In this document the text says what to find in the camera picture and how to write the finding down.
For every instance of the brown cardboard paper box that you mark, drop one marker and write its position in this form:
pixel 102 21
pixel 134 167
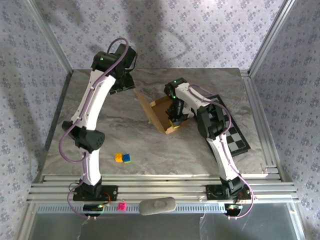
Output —
pixel 160 115

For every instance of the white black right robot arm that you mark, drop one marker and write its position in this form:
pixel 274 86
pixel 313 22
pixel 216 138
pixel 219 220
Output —
pixel 225 160

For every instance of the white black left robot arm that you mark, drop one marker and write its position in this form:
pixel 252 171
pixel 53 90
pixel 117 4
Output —
pixel 92 167

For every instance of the blue green toy brick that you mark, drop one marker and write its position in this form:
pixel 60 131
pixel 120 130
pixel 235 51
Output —
pixel 127 158

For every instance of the black grey checkerboard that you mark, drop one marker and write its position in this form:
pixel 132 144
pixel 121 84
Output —
pixel 237 140

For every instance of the orange toy brick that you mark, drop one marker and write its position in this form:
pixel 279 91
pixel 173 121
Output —
pixel 118 158

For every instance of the grey oval stone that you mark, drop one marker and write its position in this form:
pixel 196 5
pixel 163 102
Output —
pixel 157 205

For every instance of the pink toy brick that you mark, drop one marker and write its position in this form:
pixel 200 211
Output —
pixel 122 207

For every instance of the aluminium side rail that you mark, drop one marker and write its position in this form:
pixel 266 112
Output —
pixel 255 100
pixel 65 85

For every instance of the aluminium frame rails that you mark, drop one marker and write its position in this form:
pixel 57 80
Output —
pixel 160 186

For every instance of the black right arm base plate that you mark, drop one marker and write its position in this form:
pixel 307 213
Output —
pixel 212 192

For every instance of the aluminium corner post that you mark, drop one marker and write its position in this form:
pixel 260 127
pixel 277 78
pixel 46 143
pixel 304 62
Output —
pixel 51 35
pixel 271 35

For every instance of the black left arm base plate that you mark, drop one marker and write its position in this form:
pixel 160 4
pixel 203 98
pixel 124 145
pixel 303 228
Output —
pixel 110 192

